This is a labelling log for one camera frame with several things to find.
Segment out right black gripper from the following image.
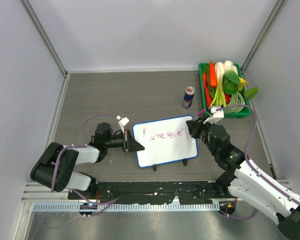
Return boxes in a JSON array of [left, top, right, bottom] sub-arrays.
[[187, 115, 218, 156]]

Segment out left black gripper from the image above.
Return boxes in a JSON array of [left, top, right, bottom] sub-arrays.
[[104, 129, 144, 152]]

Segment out magenta capped marker pen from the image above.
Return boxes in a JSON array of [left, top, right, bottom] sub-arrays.
[[182, 108, 206, 129]]

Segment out blue framed whiteboard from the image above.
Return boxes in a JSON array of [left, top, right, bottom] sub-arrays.
[[132, 115, 198, 168]]

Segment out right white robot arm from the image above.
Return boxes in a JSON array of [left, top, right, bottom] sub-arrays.
[[186, 119, 300, 240]]

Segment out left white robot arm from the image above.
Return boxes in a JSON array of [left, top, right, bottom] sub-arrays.
[[30, 122, 145, 200]]

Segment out blue silver energy drink can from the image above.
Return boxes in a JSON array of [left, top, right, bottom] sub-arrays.
[[182, 86, 196, 109]]

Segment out small orange toy carrot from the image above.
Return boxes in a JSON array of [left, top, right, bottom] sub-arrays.
[[202, 73, 212, 108]]

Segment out pale green toy beans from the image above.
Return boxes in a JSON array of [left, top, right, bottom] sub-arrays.
[[223, 92, 245, 114]]

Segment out green plastic tray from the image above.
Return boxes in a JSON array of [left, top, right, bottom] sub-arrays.
[[198, 63, 252, 119]]

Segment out large orange toy carrot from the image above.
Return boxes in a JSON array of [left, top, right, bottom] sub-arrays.
[[209, 61, 218, 88]]

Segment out green toy leafy vegetable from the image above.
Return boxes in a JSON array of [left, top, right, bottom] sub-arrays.
[[222, 69, 259, 102]]

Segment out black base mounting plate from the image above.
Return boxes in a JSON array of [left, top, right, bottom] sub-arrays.
[[79, 181, 234, 205]]

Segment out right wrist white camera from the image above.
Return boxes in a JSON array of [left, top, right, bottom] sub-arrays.
[[203, 106, 225, 124]]

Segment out wrist white camera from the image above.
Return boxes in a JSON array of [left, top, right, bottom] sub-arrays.
[[115, 115, 130, 133], [203, 106, 225, 124]]

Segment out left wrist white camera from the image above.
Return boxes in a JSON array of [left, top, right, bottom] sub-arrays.
[[115, 115, 130, 133]]

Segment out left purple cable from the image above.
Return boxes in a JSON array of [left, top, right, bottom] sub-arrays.
[[49, 113, 121, 217]]

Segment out white slotted cable duct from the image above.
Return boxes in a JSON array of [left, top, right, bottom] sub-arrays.
[[32, 201, 220, 213]]

